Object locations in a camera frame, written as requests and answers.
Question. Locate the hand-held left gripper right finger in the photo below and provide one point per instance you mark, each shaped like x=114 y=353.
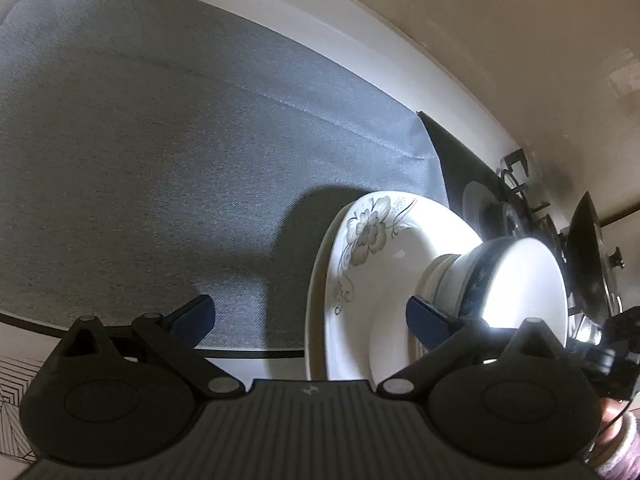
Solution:
x=430 y=325

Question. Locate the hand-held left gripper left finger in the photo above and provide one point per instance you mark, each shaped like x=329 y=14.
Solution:
x=195 y=317

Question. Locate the small white floral plate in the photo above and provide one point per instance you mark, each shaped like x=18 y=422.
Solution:
x=380 y=285

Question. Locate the white bowl with blue pattern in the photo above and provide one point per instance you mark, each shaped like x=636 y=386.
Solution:
x=530 y=280

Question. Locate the large white floral plate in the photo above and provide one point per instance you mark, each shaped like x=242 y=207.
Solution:
x=315 y=320

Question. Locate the person's right forearm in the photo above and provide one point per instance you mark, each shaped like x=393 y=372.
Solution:
x=627 y=455

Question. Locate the person's right hand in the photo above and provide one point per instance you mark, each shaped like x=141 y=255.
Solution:
x=612 y=425

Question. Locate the black wok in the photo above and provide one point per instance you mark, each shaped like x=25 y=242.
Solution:
x=587 y=255

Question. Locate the metal stove burner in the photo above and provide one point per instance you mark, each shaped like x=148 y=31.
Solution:
x=480 y=210

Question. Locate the grey fabric mat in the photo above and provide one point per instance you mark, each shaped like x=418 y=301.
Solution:
x=150 y=160

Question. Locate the black gas stove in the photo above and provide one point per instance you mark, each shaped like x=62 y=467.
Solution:
x=460 y=160

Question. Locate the geometric patterned mat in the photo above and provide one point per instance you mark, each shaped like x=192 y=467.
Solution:
x=15 y=395

